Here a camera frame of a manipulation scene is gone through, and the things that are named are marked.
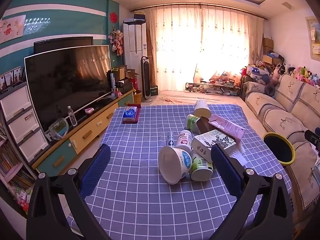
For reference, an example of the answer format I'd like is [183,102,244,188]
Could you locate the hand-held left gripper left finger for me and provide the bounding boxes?
[26,144,112,240]

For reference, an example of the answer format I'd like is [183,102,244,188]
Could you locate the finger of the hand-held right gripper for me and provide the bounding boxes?
[304,127,320,152]

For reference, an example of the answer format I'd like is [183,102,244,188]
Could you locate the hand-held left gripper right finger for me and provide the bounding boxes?
[209,144,294,240]

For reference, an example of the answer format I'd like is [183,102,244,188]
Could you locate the white foam net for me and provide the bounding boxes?
[229,140,246,165]

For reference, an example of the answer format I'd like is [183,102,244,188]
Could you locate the green label cup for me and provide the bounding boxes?
[190,154,213,182]

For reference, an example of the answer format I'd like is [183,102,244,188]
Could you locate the white black patterned carton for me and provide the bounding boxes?
[191,129,237,163]

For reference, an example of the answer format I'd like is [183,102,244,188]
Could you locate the black yellow-rimmed trash bin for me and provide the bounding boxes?
[262,132,296,166]

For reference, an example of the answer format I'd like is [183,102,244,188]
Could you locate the pink carton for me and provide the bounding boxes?
[208,114,246,142]

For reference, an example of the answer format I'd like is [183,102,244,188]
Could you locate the brown box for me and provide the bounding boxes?
[196,116,218,137]

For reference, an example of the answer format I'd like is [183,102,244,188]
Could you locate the white bottle pink label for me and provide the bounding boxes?
[176,130,193,153]

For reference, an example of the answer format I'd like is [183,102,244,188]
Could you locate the large white paper bowl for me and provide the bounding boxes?
[158,146,192,185]

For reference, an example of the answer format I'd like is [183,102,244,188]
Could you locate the green white yogurt cup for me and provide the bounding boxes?
[185,114,201,131]

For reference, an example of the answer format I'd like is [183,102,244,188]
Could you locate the white dotted paper cup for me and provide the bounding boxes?
[194,99,212,119]

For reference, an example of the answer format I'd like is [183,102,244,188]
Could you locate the yellow teal television cabinet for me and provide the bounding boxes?
[31,89,135,178]

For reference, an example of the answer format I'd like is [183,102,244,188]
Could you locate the beige sofa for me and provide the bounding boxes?
[241,74,320,228]

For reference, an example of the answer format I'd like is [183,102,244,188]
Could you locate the blue checked tablecloth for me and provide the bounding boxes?
[66,104,293,240]

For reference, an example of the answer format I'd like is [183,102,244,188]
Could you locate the clear plastic bag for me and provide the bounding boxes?
[48,117,69,140]

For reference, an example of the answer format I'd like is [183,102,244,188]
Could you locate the clear water bottle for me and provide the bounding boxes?
[67,106,78,127]

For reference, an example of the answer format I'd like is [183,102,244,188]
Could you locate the row of plush toys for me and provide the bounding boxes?
[269,62,320,88]

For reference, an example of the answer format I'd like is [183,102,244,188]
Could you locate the blue tissue pack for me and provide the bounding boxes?
[123,107,138,122]

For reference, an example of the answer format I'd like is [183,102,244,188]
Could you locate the red tray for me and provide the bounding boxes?
[122,104,142,124]

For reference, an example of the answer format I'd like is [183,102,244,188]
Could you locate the star print bag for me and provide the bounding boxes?
[246,65,269,80]

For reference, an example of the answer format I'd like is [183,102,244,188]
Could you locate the cluttered glass coffee table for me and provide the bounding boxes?
[185,76,240,97]

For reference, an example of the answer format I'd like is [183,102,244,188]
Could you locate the white plastic drawer unit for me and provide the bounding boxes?
[0,81,50,165]

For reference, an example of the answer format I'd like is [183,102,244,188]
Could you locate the shelf of books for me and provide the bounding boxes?
[0,122,35,215]

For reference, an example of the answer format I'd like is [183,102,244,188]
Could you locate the large flat television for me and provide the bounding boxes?
[24,45,112,133]

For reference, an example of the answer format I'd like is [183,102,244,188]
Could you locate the tall black box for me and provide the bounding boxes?
[107,72,117,92]

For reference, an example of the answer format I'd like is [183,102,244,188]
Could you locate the open cardboard boxes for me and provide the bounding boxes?
[111,65,139,88]

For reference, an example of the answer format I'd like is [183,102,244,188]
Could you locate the stacked cardboard boxes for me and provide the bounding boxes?
[262,37,274,55]

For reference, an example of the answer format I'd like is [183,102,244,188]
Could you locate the black tower fan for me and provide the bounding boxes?
[140,56,153,103]

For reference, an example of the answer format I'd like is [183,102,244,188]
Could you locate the framed photos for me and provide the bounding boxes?
[0,66,23,92]

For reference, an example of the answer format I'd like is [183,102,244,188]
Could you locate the black television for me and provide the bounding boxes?
[34,36,94,54]

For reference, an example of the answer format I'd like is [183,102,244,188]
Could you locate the sheer embroidered curtain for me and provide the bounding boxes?
[145,5,264,92]

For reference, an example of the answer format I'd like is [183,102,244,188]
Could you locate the white standing air conditioner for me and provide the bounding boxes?
[122,21,148,98]

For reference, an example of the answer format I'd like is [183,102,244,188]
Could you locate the hanging flower garland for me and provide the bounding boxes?
[109,26,124,55]

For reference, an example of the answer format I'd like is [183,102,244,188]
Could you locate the boxes on air conditioner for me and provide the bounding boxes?
[124,14,146,23]

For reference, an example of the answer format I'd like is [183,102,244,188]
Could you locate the curtain rod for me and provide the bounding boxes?
[130,4,268,20]

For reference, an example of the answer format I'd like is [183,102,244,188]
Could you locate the framed wall picture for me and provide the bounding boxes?
[305,16,320,60]

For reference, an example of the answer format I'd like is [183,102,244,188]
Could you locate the pink cartoon wall poster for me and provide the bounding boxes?
[0,14,27,44]

